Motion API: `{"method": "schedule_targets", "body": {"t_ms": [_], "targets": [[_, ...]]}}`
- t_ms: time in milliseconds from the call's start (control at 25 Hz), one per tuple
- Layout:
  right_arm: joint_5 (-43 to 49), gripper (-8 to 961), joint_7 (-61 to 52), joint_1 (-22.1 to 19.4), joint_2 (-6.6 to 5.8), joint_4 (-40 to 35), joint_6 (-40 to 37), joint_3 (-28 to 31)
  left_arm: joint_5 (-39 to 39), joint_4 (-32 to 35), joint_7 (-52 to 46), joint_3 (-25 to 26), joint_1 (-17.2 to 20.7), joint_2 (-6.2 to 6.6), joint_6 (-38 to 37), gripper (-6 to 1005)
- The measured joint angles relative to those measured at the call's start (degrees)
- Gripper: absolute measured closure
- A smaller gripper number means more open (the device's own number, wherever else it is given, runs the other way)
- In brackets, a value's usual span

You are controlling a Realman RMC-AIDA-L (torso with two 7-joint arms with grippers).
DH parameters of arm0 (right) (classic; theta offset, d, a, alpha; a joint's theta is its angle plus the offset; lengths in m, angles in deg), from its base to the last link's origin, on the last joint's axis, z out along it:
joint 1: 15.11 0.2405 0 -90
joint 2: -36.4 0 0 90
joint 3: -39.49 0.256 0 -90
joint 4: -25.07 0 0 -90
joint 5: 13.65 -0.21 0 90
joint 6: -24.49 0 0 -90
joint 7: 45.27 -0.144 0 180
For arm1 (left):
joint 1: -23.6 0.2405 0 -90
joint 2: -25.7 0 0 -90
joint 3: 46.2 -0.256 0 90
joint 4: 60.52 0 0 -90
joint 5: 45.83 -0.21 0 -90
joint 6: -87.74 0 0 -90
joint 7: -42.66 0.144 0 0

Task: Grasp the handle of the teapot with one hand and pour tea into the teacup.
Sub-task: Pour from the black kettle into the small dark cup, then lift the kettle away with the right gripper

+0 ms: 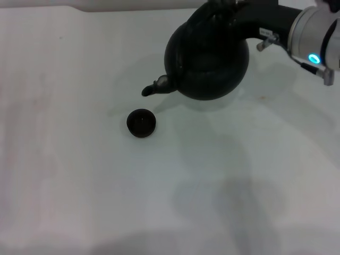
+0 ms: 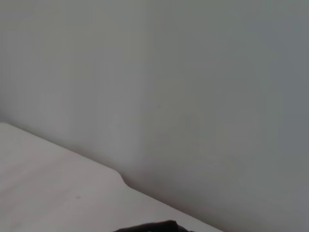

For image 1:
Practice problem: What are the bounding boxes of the black round teapot with handle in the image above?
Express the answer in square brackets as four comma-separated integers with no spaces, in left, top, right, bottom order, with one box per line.
[141,0,251,101]

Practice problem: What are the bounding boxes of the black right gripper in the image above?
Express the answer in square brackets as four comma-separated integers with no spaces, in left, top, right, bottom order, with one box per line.
[204,0,304,43]

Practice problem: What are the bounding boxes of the small dark brown teacup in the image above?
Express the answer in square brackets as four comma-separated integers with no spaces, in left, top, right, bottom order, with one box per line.
[126,108,157,139]

